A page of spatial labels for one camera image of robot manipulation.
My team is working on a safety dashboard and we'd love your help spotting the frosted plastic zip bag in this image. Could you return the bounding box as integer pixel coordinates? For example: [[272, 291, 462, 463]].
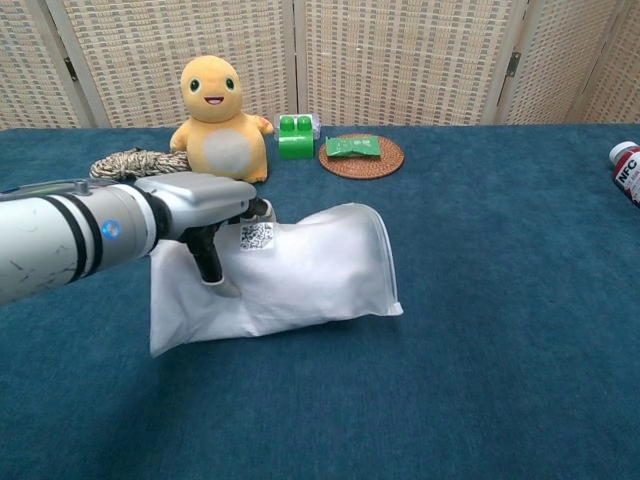
[[149, 201, 405, 358]]

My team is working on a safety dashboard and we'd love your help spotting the white garment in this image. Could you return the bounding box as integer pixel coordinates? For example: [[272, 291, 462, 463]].
[[219, 209, 396, 326]]

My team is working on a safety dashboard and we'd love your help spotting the red juice bottle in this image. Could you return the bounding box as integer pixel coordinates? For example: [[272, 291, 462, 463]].
[[608, 141, 640, 209]]

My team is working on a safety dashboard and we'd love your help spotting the beige braided rope coil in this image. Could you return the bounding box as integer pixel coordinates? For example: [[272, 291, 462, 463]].
[[89, 147, 194, 180]]

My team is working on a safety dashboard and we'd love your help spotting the round woven rattan coaster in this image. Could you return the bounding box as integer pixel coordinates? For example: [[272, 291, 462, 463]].
[[318, 133, 406, 180]]

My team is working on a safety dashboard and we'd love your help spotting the green foil packet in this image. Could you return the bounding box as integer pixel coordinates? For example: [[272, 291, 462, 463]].
[[324, 134, 382, 161]]

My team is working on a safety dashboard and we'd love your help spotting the woven folding screen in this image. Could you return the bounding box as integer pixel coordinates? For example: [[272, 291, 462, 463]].
[[0, 0, 640, 132]]

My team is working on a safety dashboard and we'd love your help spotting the yellow plush dinosaur toy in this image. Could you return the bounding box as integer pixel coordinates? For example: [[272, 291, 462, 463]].
[[168, 55, 276, 184]]

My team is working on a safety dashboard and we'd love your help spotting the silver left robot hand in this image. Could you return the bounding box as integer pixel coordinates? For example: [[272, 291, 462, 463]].
[[134, 172, 276, 299]]

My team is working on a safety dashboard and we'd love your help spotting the green toy building block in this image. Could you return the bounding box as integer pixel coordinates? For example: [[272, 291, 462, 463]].
[[277, 114, 316, 161]]

